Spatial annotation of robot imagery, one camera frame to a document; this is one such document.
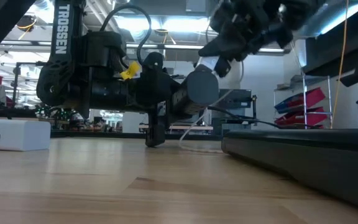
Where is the hanging yellow cable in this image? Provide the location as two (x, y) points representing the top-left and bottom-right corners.
(330, 0), (351, 129)

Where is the black metal beam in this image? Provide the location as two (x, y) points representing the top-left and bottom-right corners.
(303, 0), (358, 88)

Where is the metal shelf rack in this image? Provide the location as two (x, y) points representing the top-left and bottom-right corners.
(273, 74), (334, 130)

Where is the thin beige USB cable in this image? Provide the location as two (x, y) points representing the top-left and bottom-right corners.
(178, 88), (234, 154)

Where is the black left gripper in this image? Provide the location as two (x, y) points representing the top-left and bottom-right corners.
(128, 51), (198, 147)

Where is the black rig frame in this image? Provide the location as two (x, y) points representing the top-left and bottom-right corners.
(12, 61), (48, 108)

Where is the white power strip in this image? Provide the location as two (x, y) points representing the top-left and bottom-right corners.
(0, 118), (52, 152)

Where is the yellow cable tag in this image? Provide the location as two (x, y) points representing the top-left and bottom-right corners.
(119, 61), (141, 81)

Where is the ceiling light strip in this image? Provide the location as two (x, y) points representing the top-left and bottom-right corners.
(0, 39), (287, 54)

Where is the long black power strip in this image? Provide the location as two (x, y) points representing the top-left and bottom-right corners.
(221, 128), (358, 212)

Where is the red plastic storage bin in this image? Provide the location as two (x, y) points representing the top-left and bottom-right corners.
(275, 106), (328, 127)
(274, 86), (326, 114)

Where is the black tower power cord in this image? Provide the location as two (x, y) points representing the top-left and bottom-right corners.
(208, 105), (323, 130)

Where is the wooden background table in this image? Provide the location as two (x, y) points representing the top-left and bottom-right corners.
(138, 124), (214, 131)

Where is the black tower power strip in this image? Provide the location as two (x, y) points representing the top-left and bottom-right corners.
(169, 70), (219, 118)

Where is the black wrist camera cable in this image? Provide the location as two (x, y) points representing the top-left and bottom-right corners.
(99, 3), (152, 66)

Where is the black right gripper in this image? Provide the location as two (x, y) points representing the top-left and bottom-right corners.
(199, 0), (295, 78)

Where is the silver ceiling duct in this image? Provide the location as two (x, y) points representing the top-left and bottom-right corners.
(293, 0), (358, 37)

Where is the black monitor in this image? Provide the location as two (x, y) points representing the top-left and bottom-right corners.
(218, 88), (257, 119)

